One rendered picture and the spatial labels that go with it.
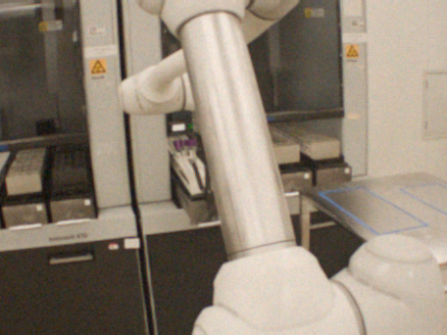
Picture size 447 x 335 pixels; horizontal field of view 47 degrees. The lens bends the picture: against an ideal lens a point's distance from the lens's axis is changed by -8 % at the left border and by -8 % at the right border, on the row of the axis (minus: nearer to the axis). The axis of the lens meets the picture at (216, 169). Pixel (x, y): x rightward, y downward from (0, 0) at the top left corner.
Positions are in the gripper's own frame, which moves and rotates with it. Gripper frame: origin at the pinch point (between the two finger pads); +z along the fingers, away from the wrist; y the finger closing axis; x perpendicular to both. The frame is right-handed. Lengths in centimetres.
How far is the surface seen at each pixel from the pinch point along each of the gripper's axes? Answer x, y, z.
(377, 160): -137, -134, 34
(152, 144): -25.8, 12.8, -13.0
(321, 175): -16.8, -40.6, 1.2
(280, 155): -24.4, -29.2, -5.3
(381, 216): 33.8, -34.7, -2.0
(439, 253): 59, -35, -2
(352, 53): -26, -58, -39
